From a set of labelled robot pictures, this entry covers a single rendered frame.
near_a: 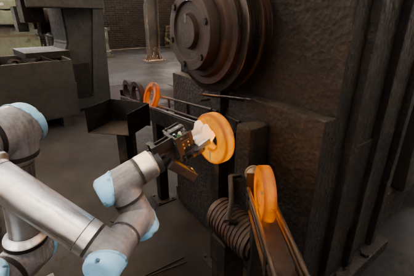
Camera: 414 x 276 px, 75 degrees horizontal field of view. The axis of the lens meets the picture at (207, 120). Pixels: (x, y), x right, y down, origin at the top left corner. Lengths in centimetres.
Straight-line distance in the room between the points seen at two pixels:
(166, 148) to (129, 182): 12
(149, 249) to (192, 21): 118
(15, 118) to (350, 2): 91
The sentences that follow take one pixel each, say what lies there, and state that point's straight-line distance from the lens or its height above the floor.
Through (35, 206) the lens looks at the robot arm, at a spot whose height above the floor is 81.
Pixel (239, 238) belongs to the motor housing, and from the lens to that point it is 94.
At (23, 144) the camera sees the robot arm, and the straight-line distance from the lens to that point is 81.
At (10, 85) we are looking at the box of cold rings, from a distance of 328.
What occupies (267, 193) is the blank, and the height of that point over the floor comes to 75.
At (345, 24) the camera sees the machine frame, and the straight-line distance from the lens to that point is 89.
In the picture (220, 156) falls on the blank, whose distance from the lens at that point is 78.
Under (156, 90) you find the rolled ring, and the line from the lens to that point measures 173.
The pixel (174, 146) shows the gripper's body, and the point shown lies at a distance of 72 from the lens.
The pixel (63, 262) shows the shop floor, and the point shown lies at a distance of 171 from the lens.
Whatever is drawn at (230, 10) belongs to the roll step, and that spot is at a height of 118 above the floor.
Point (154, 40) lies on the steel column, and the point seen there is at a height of 55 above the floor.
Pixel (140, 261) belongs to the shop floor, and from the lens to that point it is 159.
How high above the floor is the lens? 116
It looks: 21 degrees down
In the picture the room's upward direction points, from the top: straight up
